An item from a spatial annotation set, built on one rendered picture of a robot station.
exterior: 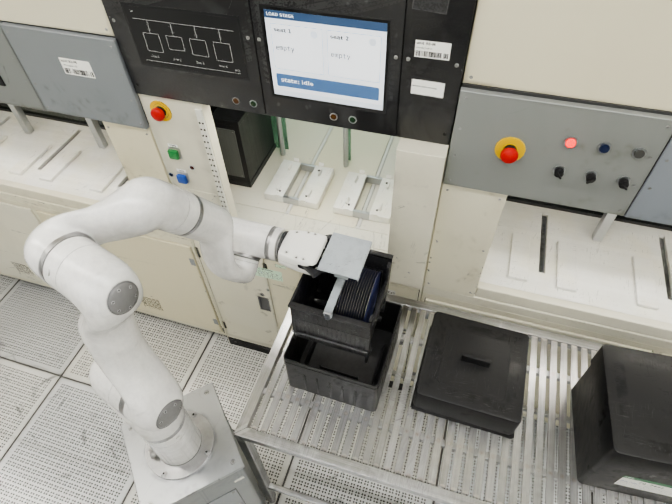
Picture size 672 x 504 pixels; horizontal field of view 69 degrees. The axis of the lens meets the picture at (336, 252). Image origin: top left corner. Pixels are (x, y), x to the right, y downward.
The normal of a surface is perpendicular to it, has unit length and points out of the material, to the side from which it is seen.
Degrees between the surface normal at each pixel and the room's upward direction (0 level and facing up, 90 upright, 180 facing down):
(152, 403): 60
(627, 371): 0
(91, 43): 90
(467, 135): 90
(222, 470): 0
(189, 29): 90
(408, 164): 90
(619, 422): 0
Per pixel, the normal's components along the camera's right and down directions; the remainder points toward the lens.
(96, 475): -0.03, -0.65
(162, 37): -0.30, 0.74
